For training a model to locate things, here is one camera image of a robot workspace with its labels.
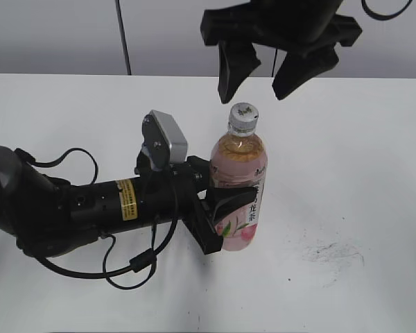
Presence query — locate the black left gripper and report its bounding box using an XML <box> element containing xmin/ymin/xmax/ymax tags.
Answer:
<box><xmin>134</xmin><ymin>153</ymin><xmax>257</xmax><ymax>255</ymax></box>

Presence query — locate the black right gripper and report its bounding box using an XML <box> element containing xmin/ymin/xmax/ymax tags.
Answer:
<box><xmin>200</xmin><ymin>0</ymin><xmax>362</xmax><ymax>103</ymax></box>

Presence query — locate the pink oolong tea bottle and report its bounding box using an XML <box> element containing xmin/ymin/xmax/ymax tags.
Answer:
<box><xmin>209</xmin><ymin>121</ymin><xmax>268</xmax><ymax>252</ymax></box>

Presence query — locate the white bottle cap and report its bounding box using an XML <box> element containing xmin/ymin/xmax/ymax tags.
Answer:
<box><xmin>227</xmin><ymin>103</ymin><xmax>259</xmax><ymax>137</ymax></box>

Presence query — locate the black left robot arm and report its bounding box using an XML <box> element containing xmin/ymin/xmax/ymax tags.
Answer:
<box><xmin>0</xmin><ymin>146</ymin><xmax>257</xmax><ymax>257</ymax></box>

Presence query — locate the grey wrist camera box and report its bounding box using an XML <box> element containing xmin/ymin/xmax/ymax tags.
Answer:
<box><xmin>141</xmin><ymin>110</ymin><xmax>188</xmax><ymax>171</ymax></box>

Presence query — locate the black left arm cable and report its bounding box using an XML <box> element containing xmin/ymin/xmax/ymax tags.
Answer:
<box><xmin>13</xmin><ymin>148</ymin><xmax>178</xmax><ymax>291</ymax></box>

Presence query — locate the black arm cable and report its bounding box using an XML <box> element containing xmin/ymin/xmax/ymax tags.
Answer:
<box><xmin>13</xmin><ymin>148</ymin><xmax>178</xmax><ymax>291</ymax></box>
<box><xmin>361</xmin><ymin>0</ymin><xmax>414</xmax><ymax>21</ymax></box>

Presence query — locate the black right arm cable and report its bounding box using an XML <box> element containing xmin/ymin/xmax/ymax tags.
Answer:
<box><xmin>361</xmin><ymin>0</ymin><xmax>414</xmax><ymax>21</ymax></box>

